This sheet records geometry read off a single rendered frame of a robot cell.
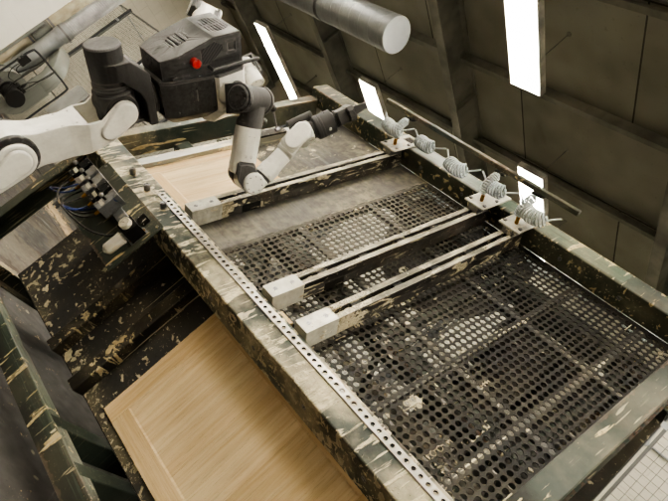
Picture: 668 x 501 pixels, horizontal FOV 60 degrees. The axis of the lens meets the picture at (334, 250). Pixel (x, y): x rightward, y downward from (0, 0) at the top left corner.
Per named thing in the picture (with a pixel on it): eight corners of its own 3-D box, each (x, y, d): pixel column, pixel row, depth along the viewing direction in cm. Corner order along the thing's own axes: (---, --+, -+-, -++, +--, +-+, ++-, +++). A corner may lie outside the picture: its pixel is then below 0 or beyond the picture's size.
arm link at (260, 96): (247, 128, 191) (253, 85, 188) (225, 122, 195) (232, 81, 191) (266, 129, 202) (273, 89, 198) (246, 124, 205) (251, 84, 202)
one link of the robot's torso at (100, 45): (89, 55, 171) (146, 41, 179) (74, 40, 178) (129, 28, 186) (110, 137, 189) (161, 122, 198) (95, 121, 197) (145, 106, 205)
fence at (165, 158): (135, 167, 244) (135, 159, 241) (316, 127, 297) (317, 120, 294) (140, 173, 241) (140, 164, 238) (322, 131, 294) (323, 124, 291)
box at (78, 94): (42, 110, 232) (79, 83, 235) (62, 131, 241) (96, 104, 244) (52, 122, 225) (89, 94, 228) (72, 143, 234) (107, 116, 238)
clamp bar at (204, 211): (182, 217, 221) (180, 161, 206) (404, 153, 287) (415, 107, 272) (195, 230, 215) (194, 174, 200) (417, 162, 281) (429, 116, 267)
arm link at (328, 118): (351, 99, 205) (320, 114, 204) (361, 125, 208) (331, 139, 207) (342, 98, 216) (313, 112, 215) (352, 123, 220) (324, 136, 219)
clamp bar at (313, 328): (288, 333, 180) (296, 273, 166) (518, 229, 246) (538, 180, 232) (308, 353, 174) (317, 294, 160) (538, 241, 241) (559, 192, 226)
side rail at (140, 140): (113, 153, 261) (110, 131, 255) (309, 113, 323) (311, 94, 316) (118, 159, 258) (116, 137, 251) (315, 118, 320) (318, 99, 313)
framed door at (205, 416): (106, 410, 202) (103, 408, 201) (229, 304, 212) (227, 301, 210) (244, 653, 151) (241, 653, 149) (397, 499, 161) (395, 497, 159)
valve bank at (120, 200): (34, 177, 219) (86, 138, 223) (59, 200, 230) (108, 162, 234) (83, 250, 190) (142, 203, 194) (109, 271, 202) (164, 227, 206)
